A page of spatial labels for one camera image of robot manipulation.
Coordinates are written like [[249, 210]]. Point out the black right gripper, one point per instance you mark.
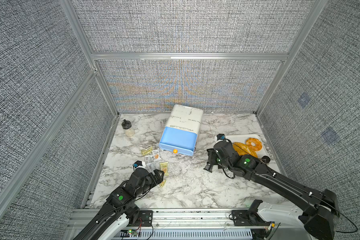
[[211, 158]]

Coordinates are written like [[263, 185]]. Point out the white rectangular tray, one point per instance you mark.
[[242, 139]]

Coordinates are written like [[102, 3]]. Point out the yellow cookie packet near jar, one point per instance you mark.
[[147, 151]]

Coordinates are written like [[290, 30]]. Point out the yellow bread loaf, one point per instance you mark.
[[243, 149]]

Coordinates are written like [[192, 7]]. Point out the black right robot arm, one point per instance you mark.
[[320, 208]]

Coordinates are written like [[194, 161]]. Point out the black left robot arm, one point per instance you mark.
[[120, 209]]

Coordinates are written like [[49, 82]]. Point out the yellow cookie packet front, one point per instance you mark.
[[162, 183]]

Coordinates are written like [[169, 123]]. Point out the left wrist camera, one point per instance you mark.
[[139, 164]]

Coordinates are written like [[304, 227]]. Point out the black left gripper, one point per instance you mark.
[[159, 178]]

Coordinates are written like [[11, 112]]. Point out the orange glazed donut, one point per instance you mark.
[[254, 144]]

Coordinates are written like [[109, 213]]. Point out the white cookie packet lower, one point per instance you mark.
[[150, 162]]

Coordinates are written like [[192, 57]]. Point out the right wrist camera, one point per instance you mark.
[[221, 137]]

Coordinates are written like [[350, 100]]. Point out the white cookie packet orange picture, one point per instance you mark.
[[156, 155]]

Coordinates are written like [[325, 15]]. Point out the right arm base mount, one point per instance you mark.
[[250, 218]]

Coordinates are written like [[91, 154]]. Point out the yellow cookie packet with barcode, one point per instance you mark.
[[164, 167]]

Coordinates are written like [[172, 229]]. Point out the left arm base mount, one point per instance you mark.
[[138, 217]]

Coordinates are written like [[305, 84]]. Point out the aluminium front rail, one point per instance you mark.
[[203, 224]]

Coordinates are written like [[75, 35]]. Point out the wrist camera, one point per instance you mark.
[[139, 164], [221, 137]]

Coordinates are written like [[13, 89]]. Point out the white blue drawer cabinet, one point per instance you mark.
[[182, 130]]

